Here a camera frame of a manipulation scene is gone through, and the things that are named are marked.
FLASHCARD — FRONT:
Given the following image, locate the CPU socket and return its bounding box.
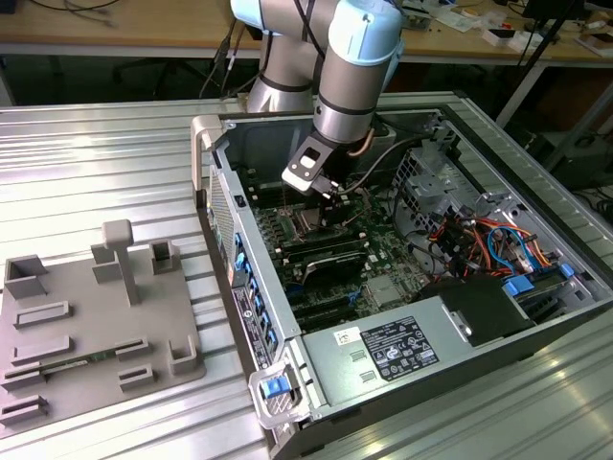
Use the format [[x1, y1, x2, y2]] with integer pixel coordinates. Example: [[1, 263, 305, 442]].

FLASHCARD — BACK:
[[281, 203, 339, 240]]

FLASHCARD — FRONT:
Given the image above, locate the black RAM slot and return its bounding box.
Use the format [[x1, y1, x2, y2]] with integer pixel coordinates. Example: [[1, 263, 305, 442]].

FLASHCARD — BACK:
[[284, 239, 368, 264], [248, 181, 291, 205], [238, 165, 288, 187], [280, 228, 365, 254]]

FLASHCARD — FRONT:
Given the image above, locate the black expansion slot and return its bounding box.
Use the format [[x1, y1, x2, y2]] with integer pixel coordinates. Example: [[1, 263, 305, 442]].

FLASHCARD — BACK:
[[289, 294, 355, 316], [294, 310, 359, 333]]

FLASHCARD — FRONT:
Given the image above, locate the metal drive cage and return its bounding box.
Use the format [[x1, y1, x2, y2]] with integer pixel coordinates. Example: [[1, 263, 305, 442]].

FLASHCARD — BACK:
[[391, 143, 480, 231]]

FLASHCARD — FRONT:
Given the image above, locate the green motherboard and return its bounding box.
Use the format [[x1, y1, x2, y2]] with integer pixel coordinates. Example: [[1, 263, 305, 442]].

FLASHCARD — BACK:
[[238, 160, 435, 334]]

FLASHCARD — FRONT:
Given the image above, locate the black graphics card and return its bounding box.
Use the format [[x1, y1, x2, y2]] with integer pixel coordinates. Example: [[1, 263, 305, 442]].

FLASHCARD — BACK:
[[301, 249, 368, 288]]

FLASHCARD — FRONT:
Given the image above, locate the silver chipset heatsink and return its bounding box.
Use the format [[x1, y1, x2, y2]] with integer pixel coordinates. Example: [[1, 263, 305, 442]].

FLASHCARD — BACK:
[[367, 276, 402, 309]]

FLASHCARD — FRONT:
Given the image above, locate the black air shroud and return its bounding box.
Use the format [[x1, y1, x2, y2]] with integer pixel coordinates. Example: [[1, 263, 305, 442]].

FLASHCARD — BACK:
[[414, 276, 535, 347]]

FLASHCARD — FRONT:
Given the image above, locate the small white box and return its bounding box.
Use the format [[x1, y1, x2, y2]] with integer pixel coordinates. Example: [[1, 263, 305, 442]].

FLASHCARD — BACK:
[[482, 27, 521, 48]]

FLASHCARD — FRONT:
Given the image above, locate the grey power supply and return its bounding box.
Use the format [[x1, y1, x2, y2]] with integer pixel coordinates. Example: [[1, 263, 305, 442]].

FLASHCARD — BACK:
[[300, 294, 478, 408]]

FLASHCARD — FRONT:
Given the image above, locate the blue disk carrier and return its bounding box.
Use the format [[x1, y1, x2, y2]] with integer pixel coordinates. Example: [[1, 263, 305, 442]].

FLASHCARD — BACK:
[[502, 275, 536, 299]]

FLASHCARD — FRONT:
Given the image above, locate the black chair base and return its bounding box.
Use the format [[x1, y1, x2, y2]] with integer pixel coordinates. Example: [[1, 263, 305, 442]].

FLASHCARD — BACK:
[[112, 57, 205, 95]]

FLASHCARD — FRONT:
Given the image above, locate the black computer box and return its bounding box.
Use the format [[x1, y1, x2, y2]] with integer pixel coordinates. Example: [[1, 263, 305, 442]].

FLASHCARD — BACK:
[[550, 136, 613, 191]]

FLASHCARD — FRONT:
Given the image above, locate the wooden desk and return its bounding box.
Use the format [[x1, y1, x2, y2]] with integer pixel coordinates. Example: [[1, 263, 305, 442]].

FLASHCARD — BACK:
[[0, 0, 613, 127]]

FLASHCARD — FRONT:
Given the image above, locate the grey PC case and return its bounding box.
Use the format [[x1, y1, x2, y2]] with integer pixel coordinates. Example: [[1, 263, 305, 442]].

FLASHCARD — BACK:
[[190, 103, 613, 460]]

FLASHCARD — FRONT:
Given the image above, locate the brown white box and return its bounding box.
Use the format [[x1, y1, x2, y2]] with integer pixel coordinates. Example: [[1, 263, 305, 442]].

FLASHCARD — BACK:
[[577, 31, 613, 57]]

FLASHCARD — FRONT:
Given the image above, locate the grey parts rack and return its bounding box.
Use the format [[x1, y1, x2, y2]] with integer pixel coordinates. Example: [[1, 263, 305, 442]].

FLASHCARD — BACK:
[[0, 218, 209, 435]]

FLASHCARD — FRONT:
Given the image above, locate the green RAM stick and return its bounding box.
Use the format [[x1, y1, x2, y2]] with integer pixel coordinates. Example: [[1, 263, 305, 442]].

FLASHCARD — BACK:
[[37, 348, 119, 373]]

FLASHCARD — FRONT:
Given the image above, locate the brown ribbed cable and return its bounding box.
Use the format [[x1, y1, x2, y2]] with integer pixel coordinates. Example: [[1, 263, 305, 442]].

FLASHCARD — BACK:
[[348, 125, 375, 157]]

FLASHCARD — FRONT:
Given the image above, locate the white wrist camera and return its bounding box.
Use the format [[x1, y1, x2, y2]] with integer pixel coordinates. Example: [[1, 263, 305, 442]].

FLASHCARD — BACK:
[[281, 133, 332, 194]]

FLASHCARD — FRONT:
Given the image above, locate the blue wire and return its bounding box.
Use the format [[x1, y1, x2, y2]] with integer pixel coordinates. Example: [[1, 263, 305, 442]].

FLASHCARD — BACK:
[[486, 224, 535, 275]]

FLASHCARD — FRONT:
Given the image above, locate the black cable with plug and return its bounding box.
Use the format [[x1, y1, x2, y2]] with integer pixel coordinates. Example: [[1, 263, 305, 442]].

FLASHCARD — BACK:
[[198, 18, 255, 102]]

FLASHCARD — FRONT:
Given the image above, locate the orange wire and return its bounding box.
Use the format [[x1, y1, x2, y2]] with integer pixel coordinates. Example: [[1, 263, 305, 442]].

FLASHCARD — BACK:
[[478, 218, 556, 267]]

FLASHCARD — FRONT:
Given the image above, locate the blue handle latch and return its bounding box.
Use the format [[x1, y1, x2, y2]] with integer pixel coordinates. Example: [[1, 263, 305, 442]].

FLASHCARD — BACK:
[[261, 378, 288, 399]]

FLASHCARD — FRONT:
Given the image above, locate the grey ribbed case handle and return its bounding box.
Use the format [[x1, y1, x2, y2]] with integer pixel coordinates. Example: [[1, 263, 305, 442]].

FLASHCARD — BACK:
[[247, 361, 313, 430]]

